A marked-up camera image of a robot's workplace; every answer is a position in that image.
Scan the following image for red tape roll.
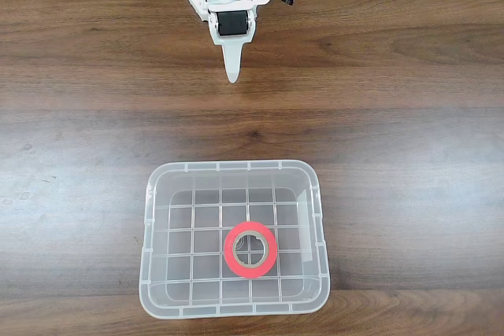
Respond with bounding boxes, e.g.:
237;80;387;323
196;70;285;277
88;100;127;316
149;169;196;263
223;221;278;279

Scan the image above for clear plastic box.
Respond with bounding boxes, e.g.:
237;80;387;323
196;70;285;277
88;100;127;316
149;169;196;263
138;159;331;319

